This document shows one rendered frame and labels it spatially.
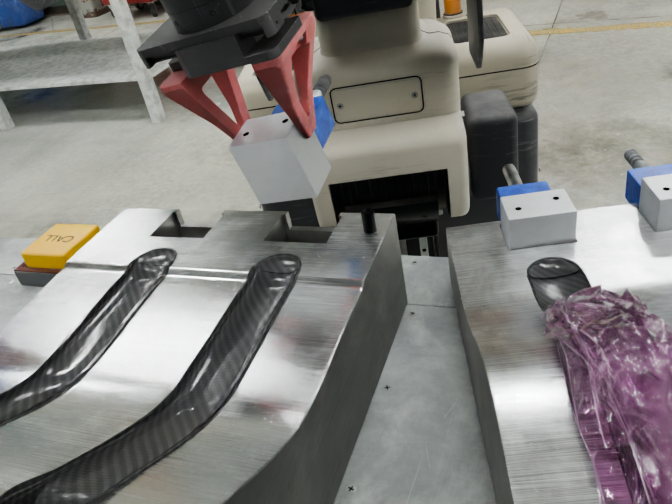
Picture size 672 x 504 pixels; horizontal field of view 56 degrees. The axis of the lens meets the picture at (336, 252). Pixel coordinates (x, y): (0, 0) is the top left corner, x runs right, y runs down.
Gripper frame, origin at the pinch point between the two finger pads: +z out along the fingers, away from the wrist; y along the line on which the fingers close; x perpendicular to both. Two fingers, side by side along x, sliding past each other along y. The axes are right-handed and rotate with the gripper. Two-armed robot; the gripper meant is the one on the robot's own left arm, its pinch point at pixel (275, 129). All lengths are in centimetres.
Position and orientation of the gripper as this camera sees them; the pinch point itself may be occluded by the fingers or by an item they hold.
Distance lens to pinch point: 47.0
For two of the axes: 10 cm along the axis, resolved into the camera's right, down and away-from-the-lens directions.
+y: 8.9, -0.6, -4.6
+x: 2.9, -7.0, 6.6
